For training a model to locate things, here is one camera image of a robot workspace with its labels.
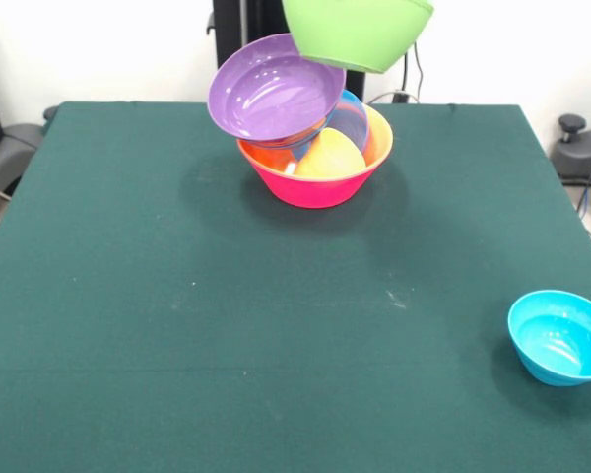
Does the black hanging cable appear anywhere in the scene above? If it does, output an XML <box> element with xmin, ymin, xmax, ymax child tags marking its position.
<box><xmin>366</xmin><ymin>41</ymin><xmax>426</xmax><ymax>104</ymax></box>

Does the green plastic bowl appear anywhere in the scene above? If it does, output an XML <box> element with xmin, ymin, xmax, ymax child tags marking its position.
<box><xmin>281</xmin><ymin>0</ymin><xmax>434</xmax><ymax>75</ymax></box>

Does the black swivel chair base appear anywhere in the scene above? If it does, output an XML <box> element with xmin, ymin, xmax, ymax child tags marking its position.
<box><xmin>551</xmin><ymin>113</ymin><xmax>591</xmax><ymax>221</ymax></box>

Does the yellow-orange plastic cup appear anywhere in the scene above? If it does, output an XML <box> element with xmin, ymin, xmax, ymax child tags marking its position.
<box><xmin>295</xmin><ymin>126</ymin><xmax>368</xmax><ymax>179</ymax></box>

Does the small cyan plastic bowl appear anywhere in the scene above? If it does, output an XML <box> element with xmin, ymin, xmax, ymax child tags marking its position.
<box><xmin>507</xmin><ymin>290</ymin><xmax>591</xmax><ymax>387</ymax></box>

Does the purple plastic bowl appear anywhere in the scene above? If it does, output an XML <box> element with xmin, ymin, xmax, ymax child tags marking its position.
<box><xmin>207</xmin><ymin>33</ymin><xmax>349</xmax><ymax>142</ymax></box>

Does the large pink plastic bowl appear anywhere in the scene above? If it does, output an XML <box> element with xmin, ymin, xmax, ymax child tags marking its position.
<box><xmin>235</xmin><ymin>133</ymin><xmax>394</xmax><ymax>210</ymax></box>

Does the dark green tablecloth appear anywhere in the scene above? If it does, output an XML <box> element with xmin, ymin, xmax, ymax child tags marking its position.
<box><xmin>0</xmin><ymin>101</ymin><xmax>591</xmax><ymax>473</ymax></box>

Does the translucent blue ribbed bowl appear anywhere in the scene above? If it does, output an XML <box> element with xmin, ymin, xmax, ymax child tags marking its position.
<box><xmin>295</xmin><ymin>89</ymin><xmax>370</xmax><ymax>162</ymax></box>

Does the black office chair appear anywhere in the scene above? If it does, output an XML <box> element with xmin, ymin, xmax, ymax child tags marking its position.
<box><xmin>0</xmin><ymin>105</ymin><xmax>60</xmax><ymax>201</ymax></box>

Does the large blue plastic bowl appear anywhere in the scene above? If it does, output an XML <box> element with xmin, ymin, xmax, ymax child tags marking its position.
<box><xmin>243</xmin><ymin>120</ymin><xmax>334</xmax><ymax>150</ymax></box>

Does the large orange plastic bowl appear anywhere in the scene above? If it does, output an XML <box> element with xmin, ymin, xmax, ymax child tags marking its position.
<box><xmin>238</xmin><ymin>103</ymin><xmax>394</xmax><ymax>181</ymax></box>

